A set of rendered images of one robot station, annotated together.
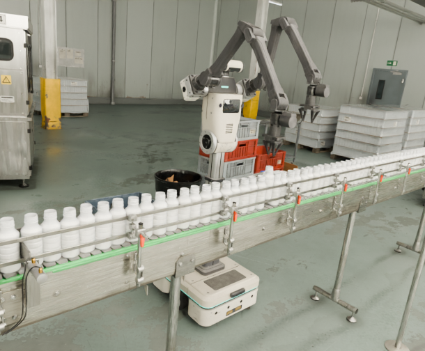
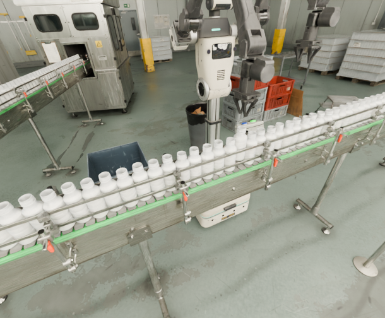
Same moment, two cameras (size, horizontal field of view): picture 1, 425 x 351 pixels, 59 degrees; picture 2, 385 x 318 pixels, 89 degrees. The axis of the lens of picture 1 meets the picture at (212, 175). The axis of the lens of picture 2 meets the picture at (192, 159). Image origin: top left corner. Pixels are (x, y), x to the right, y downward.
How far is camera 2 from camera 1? 1.04 m
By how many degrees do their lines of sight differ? 26
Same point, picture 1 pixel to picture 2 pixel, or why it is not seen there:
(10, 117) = (106, 70)
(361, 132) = (367, 55)
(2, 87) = (98, 50)
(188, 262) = (142, 233)
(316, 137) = (326, 62)
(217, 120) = (206, 68)
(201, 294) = not seen: hidden behind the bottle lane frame
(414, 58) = not seen: outside the picture
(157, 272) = (105, 247)
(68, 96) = (159, 48)
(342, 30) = not seen: outside the picture
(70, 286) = not seen: outside the picture
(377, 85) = not seen: outside the picture
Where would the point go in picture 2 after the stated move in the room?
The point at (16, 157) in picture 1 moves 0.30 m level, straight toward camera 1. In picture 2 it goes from (116, 95) to (114, 100)
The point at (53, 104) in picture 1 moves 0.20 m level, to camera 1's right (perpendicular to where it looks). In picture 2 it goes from (149, 55) to (153, 55)
